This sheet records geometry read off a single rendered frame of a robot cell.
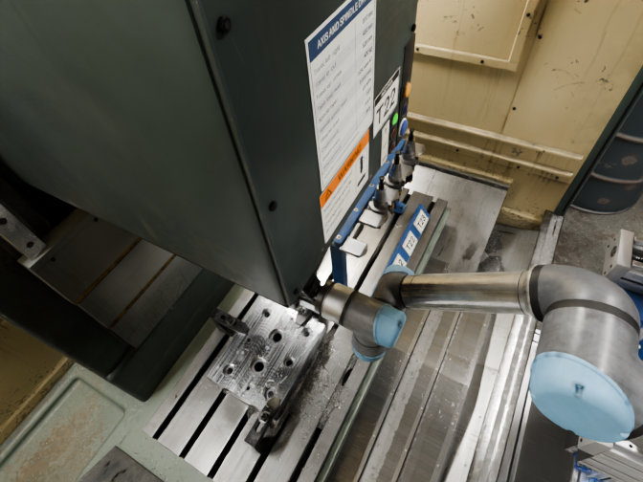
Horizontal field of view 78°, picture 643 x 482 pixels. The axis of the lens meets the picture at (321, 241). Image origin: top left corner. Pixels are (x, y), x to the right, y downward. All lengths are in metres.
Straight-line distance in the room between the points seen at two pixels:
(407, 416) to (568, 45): 1.21
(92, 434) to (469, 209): 1.69
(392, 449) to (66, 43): 1.26
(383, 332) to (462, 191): 1.13
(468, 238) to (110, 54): 1.51
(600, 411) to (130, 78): 0.62
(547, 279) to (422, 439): 0.82
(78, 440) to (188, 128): 1.56
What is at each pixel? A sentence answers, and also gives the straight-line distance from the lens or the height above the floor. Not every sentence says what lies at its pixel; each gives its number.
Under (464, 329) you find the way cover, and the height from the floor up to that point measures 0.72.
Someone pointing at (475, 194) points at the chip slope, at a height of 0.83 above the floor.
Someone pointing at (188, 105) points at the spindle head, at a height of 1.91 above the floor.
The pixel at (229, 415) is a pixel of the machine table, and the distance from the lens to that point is 1.27.
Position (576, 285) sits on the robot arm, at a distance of 0.68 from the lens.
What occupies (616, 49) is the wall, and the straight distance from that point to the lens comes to 1.46.
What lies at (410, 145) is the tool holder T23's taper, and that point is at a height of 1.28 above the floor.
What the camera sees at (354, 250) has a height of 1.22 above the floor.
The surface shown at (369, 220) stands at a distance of 1.13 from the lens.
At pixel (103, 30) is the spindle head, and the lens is 0.38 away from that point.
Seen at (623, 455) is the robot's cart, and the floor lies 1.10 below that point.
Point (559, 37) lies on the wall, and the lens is 1.45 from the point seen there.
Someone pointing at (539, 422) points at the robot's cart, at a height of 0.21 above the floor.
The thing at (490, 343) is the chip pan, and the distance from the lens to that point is 1.61.
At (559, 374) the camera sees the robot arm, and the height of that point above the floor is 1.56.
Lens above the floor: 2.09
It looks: 53 degrees down
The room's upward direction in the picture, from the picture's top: 8 degrees counter-clockwise
